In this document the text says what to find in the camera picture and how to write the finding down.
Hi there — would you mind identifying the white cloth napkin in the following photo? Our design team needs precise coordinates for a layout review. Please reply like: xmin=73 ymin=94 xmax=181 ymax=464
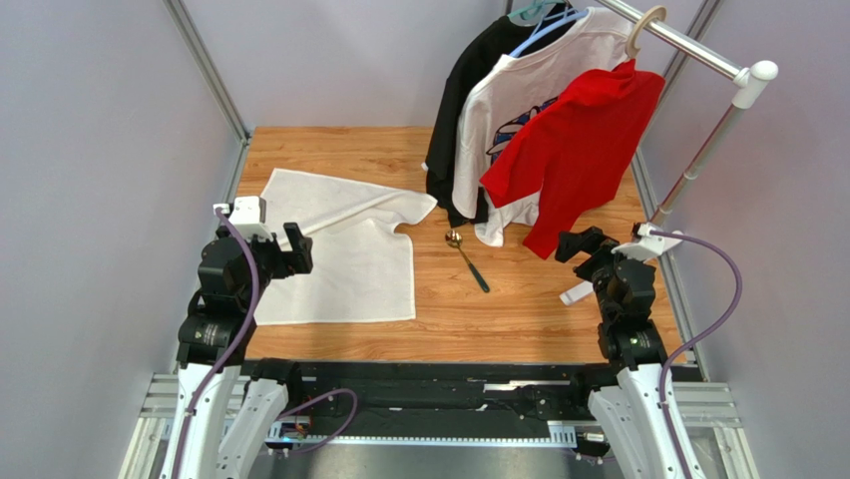
xmin=254 ymin=169 xmax=437 ymax=325

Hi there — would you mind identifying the gold spoon green handle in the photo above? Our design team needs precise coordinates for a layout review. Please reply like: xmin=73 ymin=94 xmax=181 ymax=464
xmin=444 ymin=230 xmax=491 ymax=293

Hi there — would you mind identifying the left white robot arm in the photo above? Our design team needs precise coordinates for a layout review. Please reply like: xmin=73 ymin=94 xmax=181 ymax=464
xmin=160 ymin=223 xmax=312 ymax=478

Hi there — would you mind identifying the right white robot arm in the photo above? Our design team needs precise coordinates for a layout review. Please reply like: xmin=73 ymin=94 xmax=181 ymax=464
xmin=555 ymin=223 xmax=705 ymax=478

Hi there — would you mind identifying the red t-shirt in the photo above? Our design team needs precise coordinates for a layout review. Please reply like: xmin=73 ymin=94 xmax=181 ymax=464
xmin=481 ymin=60 xmax=665 ymax=259

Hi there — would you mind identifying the white flower print t-shirt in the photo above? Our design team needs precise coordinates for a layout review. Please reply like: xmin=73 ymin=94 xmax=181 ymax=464
xmin=452 ymin=7 xmax=632 ymax=247

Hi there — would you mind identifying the blue hanger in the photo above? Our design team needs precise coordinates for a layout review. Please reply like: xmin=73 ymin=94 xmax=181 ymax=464
xmin=509 ymin=8 xmax=590 ymax=58

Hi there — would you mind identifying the black t-shirt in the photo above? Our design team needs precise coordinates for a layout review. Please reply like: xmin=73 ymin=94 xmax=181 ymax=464
xmin=423 ymin=5 xmax=579 ymax=229

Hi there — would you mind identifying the teal hanger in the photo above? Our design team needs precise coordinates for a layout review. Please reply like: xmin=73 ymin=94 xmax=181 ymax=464
xmin=505 ymin=0 xmax=572 ymax=27

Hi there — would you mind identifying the metal clothes rack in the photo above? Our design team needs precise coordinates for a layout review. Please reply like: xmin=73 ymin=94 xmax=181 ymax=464
xmin=559 ymin=0 xmax=779 ymax=306

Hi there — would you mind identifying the wooden hanger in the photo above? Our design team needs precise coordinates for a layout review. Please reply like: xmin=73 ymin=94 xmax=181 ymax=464
xmin=625 ymin=5 xmax=667 ymax=60

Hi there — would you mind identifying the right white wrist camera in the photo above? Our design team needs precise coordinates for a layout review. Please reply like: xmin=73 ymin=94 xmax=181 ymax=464
xmin=612 ymin=223 xmax=681 ymax=261

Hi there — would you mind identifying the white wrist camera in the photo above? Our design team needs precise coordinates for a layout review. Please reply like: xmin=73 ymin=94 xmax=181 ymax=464
xmin=213 ymin=196 xmax=274 ymax=242
xmin=612 ymin=223 xmax=681 ymax=261

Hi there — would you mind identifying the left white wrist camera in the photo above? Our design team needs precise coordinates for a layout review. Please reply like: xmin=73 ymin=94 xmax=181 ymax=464
xmin=213 ymin=196 xmax=274 ymax=242

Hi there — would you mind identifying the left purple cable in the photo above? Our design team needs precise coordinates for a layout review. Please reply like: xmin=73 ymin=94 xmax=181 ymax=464
xmin=169 ymin=207 xmax=360 ymax=479

